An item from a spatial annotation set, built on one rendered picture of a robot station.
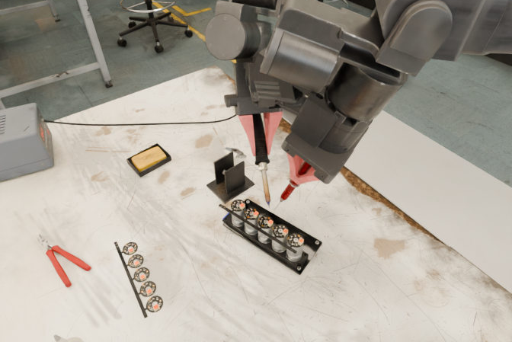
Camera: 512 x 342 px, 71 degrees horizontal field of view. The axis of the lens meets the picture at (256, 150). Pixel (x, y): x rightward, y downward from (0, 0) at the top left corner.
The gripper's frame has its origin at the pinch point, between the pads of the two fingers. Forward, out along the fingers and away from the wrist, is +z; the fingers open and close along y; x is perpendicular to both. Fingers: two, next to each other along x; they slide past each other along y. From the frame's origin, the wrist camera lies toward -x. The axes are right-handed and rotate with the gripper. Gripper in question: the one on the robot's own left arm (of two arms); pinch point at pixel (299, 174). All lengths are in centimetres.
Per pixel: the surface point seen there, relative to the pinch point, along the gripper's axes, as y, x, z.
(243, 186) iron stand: -7.3, -7.8, 22.2
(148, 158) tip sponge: -2.0, -27.5, 28.3
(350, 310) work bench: 3.3, 17.8, 13.7
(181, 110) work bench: -19.3, -33.5, 31.6
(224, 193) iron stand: -3.7, -9.6, 22.8
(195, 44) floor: -159, -130, 144
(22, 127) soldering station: 11, -48, 27
